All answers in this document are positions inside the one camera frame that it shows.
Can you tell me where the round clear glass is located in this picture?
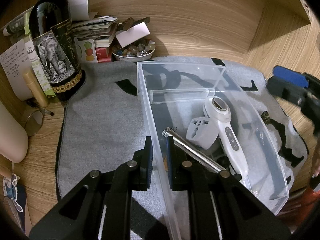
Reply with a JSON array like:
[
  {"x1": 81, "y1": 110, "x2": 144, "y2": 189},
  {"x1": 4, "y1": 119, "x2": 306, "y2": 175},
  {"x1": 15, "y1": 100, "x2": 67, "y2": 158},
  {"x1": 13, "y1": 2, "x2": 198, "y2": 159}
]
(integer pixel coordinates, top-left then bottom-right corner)
[{"x1": 24, "y1": 110, "x2": 44, "y2": 137}]

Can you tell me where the white handheld facial device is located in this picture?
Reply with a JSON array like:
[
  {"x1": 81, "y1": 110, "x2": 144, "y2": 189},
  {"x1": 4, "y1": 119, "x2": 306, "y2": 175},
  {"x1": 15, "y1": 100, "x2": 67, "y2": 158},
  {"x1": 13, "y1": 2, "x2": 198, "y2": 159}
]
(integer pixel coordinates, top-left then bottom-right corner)
[{"x1": 203, "y1": 96, "x2": 249, "y2": 182}]

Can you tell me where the dark wine bottle elephant label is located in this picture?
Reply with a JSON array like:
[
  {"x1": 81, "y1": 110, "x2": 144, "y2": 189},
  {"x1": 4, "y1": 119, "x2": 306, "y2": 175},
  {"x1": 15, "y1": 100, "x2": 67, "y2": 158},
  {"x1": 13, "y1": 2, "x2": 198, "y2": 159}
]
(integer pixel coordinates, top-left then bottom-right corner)
[{"x1": 28, "y1": 0, "x2": 87, "y2": 102}]

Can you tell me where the stack of books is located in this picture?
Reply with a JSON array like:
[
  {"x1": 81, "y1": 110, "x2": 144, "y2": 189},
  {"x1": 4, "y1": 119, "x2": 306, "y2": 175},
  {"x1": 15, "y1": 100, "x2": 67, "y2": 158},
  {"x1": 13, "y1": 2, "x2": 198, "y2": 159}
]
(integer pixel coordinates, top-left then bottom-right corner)
[{"x1": 72, "y1": 15, "x2": 118, "y2": 63}]

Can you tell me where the silver metal tube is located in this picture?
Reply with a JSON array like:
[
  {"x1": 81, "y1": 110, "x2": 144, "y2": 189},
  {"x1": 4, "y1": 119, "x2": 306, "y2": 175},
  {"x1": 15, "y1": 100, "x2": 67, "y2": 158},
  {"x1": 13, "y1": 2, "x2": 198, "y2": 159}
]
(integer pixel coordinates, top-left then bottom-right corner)
[{"x1": 162, "y1": 128, "x2": 227, "y2": 173}]

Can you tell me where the pale plastic mug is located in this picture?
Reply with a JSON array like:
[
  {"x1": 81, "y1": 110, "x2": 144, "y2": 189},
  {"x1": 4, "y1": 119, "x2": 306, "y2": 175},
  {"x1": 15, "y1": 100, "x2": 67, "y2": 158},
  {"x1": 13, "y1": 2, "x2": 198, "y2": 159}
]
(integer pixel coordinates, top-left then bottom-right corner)
[{"x1": 0, "y1": 102, "x2": 29, "y2": 163}]

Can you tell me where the yellow tube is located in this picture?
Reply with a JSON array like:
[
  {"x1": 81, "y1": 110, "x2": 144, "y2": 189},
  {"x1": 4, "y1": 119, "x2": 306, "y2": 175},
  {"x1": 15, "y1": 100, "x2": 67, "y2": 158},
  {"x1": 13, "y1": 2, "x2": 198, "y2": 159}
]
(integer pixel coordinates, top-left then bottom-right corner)
[{"x1": 23, "y1": 72, "x2": 49, "y2": 107}]

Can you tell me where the white travel adapter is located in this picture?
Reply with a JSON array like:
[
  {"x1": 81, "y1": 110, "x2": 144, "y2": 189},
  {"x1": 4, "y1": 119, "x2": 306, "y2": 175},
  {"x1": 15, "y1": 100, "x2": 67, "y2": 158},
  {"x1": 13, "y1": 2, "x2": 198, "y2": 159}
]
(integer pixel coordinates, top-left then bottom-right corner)
[{"x1": 186, "y1": 118, "x2": 219, "y2": 149}]

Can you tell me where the blue cartoon sticker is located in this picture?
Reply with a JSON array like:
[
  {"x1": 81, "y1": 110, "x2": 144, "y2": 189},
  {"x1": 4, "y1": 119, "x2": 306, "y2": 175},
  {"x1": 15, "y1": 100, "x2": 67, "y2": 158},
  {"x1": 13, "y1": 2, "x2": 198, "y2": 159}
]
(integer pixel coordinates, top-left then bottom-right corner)
[{"x1": 2, "y1": 172, "x2": 28, "y2": 222}]

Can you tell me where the black pen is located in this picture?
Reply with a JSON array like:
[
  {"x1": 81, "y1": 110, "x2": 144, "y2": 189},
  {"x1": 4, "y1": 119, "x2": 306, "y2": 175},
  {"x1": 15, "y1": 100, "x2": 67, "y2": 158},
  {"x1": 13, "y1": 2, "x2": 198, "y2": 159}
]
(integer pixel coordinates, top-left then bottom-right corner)
[{"x1": 26, "y1": 100, "x2": 55, "y2": 117}]

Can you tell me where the clear plastic storage box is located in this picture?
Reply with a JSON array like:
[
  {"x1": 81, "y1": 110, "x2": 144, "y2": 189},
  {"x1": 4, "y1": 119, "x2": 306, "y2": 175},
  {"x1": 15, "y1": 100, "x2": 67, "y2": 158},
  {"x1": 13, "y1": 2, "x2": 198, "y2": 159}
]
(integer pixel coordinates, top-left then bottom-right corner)
[{"x1": 137, "y1": 61, "x2": 290, "y2": 240}]

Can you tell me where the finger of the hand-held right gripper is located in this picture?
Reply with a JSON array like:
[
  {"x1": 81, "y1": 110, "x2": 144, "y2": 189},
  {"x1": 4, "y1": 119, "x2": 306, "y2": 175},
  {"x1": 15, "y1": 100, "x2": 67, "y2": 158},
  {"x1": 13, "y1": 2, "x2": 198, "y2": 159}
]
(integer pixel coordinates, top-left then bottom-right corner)
[
  {"x1": 272, "y1": 65, "x2": 312, "y2": 90},
  {"x1": 267, "y1": 76, "x2": 313, "y2": 106}
]

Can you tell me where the white card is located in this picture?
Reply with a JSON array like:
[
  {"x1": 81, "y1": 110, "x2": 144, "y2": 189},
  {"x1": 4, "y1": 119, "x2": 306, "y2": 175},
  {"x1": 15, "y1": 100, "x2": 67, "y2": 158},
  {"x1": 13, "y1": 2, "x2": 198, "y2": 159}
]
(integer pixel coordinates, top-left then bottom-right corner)
[{"x1": 115, "y1": 21, "x2": 150, "y2": 48}]

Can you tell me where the white bowl of stones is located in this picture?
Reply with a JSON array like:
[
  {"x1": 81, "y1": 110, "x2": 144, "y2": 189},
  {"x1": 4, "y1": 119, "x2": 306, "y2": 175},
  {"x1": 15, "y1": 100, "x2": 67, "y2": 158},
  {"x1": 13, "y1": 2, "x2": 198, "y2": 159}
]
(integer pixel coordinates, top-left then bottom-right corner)
[{"x1": 112, "y1": 39, "x2": 156, "y2": 62}]

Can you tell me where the bunch of keys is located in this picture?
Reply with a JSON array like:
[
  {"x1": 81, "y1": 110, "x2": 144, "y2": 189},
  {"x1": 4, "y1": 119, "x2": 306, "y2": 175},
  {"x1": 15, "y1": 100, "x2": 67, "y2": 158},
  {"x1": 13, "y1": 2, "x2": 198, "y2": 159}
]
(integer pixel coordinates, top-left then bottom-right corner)
[{"x1": 247, "y1": 111, "x2": 271, "y2": 143}]

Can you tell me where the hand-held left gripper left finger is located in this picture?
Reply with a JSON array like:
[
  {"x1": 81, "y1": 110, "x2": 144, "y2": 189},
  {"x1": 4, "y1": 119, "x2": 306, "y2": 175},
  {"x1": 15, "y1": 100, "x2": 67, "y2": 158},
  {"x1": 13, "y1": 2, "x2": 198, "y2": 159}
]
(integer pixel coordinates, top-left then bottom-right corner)
[{"x1": 29, "y1": 136, "x2": 153, "y2": 240}]

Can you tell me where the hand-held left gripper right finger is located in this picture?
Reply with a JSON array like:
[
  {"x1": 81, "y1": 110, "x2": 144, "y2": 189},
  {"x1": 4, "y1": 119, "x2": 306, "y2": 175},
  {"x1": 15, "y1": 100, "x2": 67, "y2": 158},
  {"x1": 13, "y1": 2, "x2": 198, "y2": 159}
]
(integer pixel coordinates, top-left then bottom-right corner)
[{"x1": 166, "y1": 137, "x2": 292, "y2": 240}]

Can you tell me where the grey mat with black letters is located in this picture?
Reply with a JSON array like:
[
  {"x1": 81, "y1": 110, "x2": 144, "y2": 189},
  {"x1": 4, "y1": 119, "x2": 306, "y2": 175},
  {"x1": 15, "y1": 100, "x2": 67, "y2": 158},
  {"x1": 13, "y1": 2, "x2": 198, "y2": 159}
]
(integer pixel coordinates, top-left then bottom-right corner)
[{"x1": 55, "y1": 56, "x2": 310, "y2": 240}]

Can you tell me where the handwritten note paper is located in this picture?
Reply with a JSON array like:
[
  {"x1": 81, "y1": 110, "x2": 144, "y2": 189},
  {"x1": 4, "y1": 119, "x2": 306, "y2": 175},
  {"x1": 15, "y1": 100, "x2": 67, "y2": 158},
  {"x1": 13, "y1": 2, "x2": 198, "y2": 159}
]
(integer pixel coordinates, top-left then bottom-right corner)
[{"x1": 0, "y1": 40, "x2": 34, "y2": 101}]

